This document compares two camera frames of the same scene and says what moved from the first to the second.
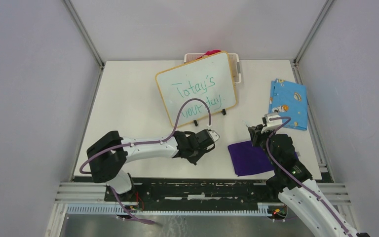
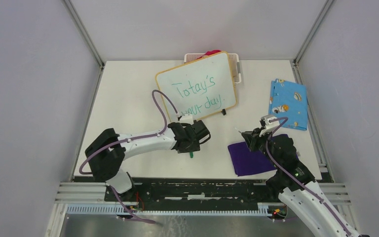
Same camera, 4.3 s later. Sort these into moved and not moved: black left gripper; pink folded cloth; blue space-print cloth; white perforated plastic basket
Moved: black left gripper
Not moved: pink folded cloth; white perforated plastic basket; blue space-print cloth
